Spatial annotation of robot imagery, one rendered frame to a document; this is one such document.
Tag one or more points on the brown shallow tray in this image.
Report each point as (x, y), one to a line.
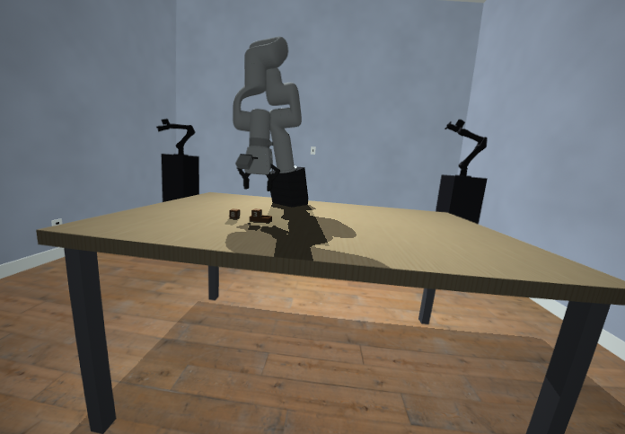
(265, 219)

